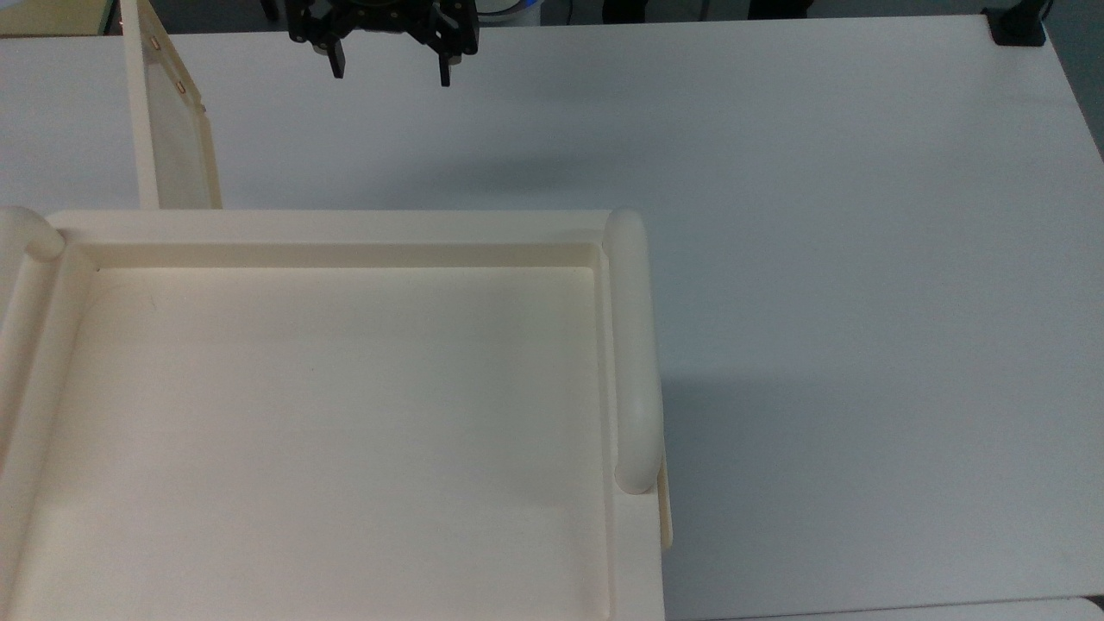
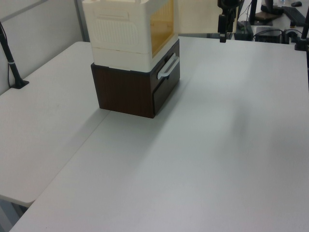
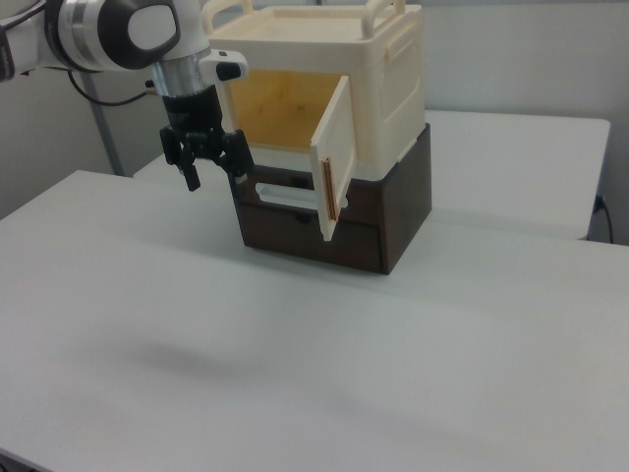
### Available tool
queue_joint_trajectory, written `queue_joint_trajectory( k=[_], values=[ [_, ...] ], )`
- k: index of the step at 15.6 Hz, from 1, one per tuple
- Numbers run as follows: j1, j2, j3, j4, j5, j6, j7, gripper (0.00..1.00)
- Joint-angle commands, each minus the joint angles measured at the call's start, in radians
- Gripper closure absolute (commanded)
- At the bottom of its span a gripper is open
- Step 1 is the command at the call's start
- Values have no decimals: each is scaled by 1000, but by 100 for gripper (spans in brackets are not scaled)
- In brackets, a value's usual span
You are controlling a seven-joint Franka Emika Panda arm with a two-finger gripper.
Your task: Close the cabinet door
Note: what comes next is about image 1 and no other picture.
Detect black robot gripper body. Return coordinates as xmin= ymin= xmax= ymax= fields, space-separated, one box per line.
xmin=287 ymin=0 xmax=480 ymax=58

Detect cream cabinet door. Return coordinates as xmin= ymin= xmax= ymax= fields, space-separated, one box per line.
xmin=120 ymin=0 xmax=223 ymax=210

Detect cream plastic storage cabinet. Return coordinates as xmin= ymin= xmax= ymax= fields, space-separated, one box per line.
xmin=0 ymin=207 xmax=674 ymax=621

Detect white and blue round object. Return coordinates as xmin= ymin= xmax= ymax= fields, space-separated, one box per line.
xmin=476 ymin=0 xmax=543 ymax=25

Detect tan wooden board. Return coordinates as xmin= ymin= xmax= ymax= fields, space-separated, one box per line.
xmin=0 ymin=0 xmax=119 ymax=38

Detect black table clamp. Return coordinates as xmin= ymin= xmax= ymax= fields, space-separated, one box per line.
xmin=983 ymin=0 xmax=1051 ymax=47

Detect cream rounded cabinet carry handle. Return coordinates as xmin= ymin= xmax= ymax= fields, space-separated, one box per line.
xmin=0 ymin=206 xmax=67 ymax=298

